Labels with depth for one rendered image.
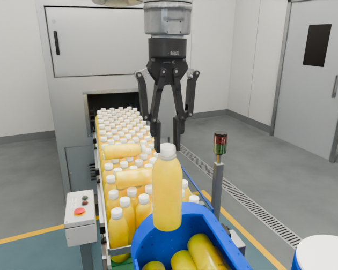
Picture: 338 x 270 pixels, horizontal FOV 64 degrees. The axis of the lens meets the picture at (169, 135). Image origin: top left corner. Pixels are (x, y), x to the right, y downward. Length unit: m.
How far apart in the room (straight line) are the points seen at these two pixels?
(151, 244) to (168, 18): 0.64
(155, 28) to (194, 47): 5.00
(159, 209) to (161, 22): 0.40
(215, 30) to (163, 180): 5.25
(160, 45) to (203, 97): 5.26
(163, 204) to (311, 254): 0.57
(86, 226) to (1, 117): 4.15
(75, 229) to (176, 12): 0.78
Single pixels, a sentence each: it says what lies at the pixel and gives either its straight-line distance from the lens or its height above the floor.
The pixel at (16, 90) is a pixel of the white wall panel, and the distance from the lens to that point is 4.94.
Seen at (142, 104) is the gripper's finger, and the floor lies 1.56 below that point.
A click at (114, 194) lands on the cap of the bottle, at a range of 1.11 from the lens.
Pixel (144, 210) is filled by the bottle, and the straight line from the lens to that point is 1.08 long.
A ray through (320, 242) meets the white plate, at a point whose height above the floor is 1.04.
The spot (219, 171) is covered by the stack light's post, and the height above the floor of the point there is 1.06.
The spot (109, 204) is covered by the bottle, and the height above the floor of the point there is 1.07.
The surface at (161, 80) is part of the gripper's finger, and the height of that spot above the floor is 1.61.
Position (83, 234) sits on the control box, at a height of 1.04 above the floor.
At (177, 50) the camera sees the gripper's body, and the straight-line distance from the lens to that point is 0.53.
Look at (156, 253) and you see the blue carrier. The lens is 0.91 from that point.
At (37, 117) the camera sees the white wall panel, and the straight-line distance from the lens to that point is 5.02.
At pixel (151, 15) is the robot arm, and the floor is 1.73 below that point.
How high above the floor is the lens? 1.69
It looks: 20 degrees down
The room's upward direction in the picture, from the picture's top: straight up
